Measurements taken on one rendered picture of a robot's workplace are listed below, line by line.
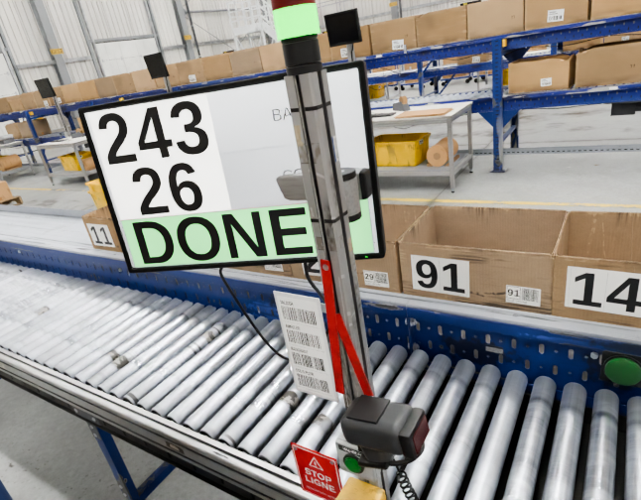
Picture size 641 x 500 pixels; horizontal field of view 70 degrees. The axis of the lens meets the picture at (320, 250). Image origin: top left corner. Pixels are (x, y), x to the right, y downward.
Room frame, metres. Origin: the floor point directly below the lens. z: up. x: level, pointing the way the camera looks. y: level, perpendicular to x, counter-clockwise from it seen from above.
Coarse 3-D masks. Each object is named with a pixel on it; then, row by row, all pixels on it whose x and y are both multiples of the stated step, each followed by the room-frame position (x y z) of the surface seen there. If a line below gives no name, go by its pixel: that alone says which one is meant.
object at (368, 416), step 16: (368, 400) 0.54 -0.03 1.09; (384, 400) 0.53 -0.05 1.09; (352, 416) 0.51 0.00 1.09; (368, 416) 0.50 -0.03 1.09; (384, 416) 0.50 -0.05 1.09; (400, 416) 0.49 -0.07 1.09; (416, 416) 0.49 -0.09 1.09; (352, 432) 0.50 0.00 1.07; (368, 432) 0.49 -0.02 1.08; (384, 432) 0.47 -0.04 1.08; (400, 432) 0.47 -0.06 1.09; (416, 432) 0.47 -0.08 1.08; (368, 448) 0.50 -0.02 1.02; (384, 448) 0.47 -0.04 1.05; (400, 448) 0.46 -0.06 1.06; (416, 448) 0.45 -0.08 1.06; (368, 464) 0.50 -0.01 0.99; (384, 464) 0.49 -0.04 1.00
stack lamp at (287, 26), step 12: (276, 0) 0.57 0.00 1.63; (288, 0) 0.56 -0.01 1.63; (300, 0) 0.56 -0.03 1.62; (312, 0) 0.57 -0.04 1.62; (276, 12) 0.57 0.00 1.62; (288, 12) 0.56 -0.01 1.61; (300, 12) 0.56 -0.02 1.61; (312, 12) 0.57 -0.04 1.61; (276, 24) 0.58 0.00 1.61; (288, 24) 0.56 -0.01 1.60; (300, 24) 0.56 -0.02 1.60; (312, 24) 0.57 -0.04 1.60; (288, 36) 0.57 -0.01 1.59
